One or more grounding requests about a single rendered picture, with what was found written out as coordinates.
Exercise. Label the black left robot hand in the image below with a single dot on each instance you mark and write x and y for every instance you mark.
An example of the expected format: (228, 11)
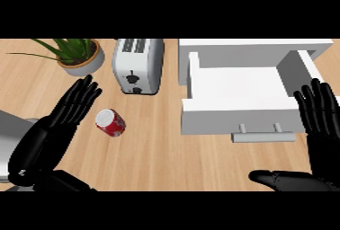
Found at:
(66, 110)

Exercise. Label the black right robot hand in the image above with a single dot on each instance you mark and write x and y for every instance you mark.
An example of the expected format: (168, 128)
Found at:
(322, 131)

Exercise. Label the red can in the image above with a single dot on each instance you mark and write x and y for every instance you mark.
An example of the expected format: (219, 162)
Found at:
(111, 123)

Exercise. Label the white drawer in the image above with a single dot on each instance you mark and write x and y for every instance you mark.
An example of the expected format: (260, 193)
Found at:
(241, 104)

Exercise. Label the grey plant pot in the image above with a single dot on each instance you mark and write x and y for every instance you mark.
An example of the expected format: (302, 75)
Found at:
(86, 66)

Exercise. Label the green leafy plant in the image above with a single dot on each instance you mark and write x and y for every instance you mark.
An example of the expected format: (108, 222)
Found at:
(71, 49)

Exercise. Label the silver toaster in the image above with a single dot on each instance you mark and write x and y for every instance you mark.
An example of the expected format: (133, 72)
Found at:
(137, 67)

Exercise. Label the white cabinet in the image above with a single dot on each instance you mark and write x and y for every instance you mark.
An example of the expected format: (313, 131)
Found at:
(247, 52)

